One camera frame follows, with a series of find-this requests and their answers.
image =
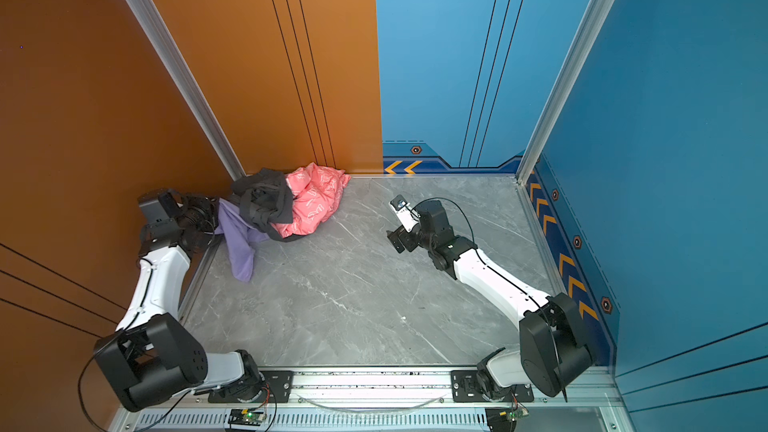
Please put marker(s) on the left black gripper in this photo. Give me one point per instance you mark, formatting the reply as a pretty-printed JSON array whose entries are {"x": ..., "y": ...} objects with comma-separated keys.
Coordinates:
[{"x": 206, "y": 204}]

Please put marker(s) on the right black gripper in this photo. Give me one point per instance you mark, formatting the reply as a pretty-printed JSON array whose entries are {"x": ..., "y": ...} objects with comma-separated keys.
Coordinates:
[{"x": 404, "y": 236}]

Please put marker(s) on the purple cloth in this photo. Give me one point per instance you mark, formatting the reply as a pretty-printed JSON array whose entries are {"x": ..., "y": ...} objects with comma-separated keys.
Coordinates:
[{"x": 241, "y": 240}]

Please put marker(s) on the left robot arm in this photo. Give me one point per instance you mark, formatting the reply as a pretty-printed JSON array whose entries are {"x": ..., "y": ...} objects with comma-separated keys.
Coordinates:
[{"x": 151, "y": 356}]

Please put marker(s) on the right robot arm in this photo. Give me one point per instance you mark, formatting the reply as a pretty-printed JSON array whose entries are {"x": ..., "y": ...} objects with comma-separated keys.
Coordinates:
[{"x": 554, "y": 344}]

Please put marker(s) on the dark grey cloth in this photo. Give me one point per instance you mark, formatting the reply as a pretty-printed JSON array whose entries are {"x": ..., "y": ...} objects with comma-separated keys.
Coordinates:
[{"x": 265, "y": 200}]

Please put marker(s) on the pink patterned cloth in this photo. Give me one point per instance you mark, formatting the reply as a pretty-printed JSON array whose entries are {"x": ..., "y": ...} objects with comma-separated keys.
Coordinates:
[{"x": 317, "y": 193}]

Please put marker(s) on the right green circuit board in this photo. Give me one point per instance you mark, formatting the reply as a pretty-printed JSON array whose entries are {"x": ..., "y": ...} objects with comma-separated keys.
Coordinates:
[{"x": 504, "y": 419}]

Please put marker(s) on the green circuit board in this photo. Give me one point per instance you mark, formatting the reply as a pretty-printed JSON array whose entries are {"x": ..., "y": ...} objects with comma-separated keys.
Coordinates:
[
  {"x": 247, "y": 419},
  {"x": 504, "y": 419}
]

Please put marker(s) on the left green circuit board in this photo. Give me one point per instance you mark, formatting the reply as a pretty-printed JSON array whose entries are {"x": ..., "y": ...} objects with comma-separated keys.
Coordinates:
[{"x": 247, "y": 419}]

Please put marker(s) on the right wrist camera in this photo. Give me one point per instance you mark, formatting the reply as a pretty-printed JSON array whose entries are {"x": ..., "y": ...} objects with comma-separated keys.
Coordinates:
[{"x": 404, "y": 212}]

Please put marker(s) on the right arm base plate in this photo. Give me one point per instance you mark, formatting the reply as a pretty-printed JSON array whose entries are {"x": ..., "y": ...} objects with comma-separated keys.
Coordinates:
[{"x": 472, "y": 385}]

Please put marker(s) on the front aluminium rail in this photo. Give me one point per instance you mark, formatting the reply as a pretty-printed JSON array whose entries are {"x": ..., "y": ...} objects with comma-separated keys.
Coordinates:
[{"x": 391, "y": 398}]

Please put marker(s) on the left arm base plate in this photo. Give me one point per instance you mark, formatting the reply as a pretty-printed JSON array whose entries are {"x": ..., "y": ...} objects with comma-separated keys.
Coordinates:
[{"x": 269, "y": 386}]

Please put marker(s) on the left aluminium frame post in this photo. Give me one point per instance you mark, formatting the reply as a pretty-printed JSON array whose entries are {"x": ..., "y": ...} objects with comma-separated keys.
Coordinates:
[{"x": 166, "y": 48}]

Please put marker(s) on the aluminium frame post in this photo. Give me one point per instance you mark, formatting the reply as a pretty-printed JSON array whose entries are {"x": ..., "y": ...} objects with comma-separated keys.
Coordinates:
[
  {"x": 166, "y": 48},
  {"x": 583, "y": 41}
]

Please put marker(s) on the right aluminium frame post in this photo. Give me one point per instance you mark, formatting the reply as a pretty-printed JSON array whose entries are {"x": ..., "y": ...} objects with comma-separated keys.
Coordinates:
[{"x": 583, "y": 41}]

